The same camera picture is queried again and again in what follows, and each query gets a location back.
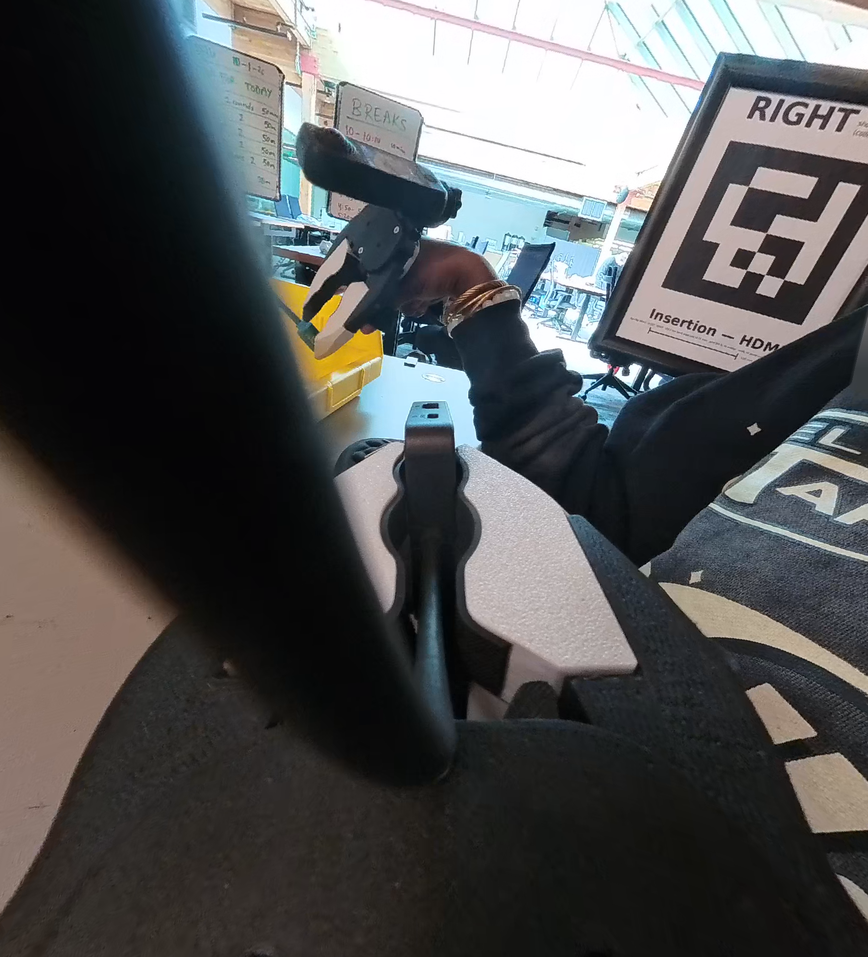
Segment person's right hand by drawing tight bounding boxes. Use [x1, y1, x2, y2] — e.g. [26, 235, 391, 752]
[397, 239, 525, 330]

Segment whiteboard with ruled table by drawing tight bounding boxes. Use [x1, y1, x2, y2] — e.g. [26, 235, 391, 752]
[193, 37, 286, 203]

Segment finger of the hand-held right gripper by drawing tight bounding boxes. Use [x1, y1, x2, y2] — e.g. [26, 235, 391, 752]
[313, 280, 375, 361]
[301, 241, 365, 324]

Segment red ceiling pipe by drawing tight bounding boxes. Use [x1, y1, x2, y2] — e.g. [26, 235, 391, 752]
[374, 0, 706, 92]

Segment small handwritten whiteboard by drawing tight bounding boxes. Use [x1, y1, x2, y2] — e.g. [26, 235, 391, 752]
[325, 81, 425, 221]

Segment yellow plastic bin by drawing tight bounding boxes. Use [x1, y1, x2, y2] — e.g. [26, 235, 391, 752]
[270, 277, 386, 417]

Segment person's black printed sweatshirt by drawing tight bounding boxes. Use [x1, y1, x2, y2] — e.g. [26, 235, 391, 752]
[639, 392, 868, 957]

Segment gold wrist bracelets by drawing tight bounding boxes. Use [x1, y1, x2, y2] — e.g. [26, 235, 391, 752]
[440, 280, 525, 333]

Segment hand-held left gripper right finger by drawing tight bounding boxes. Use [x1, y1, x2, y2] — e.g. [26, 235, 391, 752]
[452, 443, 642, 720]

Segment black adapter cable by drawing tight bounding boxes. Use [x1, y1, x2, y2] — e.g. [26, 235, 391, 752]
[0, 0, 459, 788]

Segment black and silver square adapter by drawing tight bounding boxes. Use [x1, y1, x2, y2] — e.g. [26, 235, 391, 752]
[403, 398, 459, 547]

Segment person's right forearm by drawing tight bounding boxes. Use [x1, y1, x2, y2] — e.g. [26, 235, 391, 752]
[445, 299, 868, 565]

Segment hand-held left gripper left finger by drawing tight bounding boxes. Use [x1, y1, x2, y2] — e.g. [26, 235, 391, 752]
[333, 447, 413, 628]

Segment framed marker sign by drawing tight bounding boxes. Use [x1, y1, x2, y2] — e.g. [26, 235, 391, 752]
[587, 51, 868, 378]

